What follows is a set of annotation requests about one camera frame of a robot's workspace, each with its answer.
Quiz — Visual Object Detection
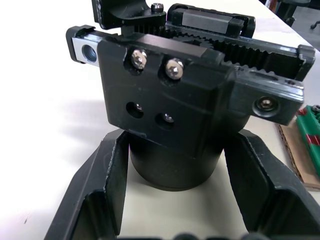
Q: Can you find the brown cardboard piece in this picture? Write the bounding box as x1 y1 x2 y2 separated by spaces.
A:
274 122 320 191

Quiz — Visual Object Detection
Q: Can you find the black gripper assembly with cylinder base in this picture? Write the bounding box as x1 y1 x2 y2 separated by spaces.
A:
65 2 316 192

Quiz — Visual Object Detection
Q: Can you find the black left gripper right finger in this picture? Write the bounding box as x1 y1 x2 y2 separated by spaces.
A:
224 129 320 240

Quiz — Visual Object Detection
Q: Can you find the green plastic block with screws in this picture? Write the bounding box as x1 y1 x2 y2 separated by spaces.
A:
294 104 320 157

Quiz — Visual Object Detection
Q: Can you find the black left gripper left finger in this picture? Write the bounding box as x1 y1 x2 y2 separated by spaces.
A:
43 129 131 240

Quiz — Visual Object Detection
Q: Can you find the black office chair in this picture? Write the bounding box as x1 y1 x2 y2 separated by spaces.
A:
274 0 320 31

